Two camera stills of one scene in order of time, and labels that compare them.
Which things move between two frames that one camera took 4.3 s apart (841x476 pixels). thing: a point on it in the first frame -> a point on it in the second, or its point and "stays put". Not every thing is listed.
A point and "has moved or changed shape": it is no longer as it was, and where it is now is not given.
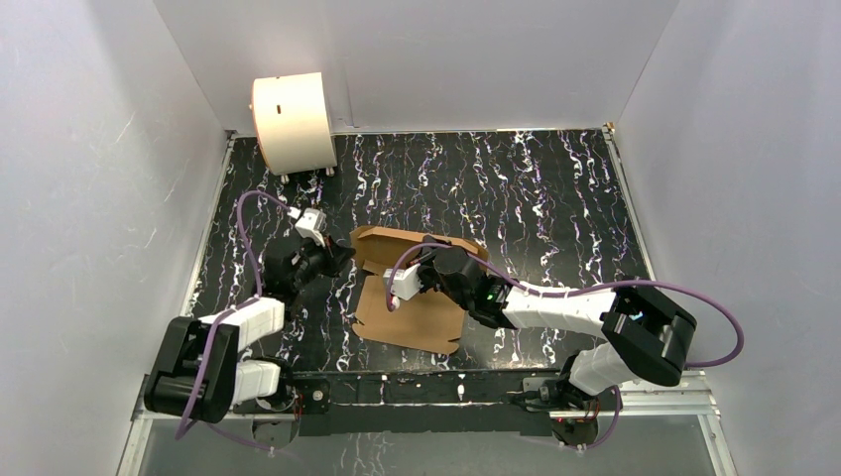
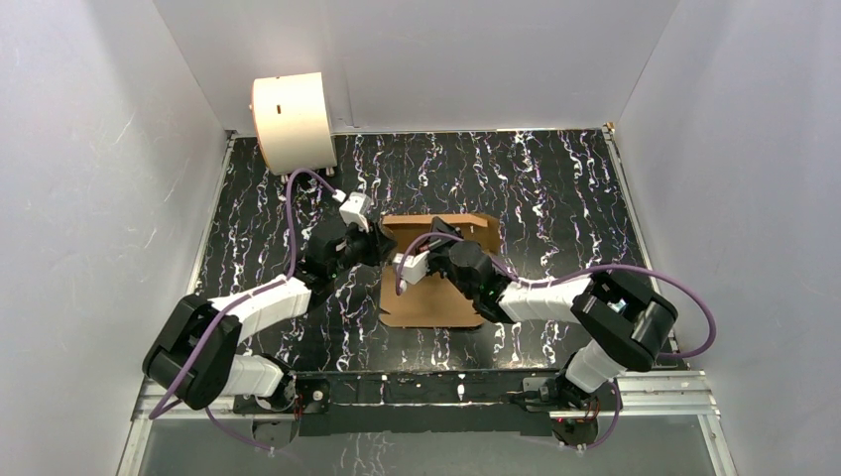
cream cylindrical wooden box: [293, 123] stays put
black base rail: [406, 404] stays put
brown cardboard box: [432, 320] has moved or changed shape
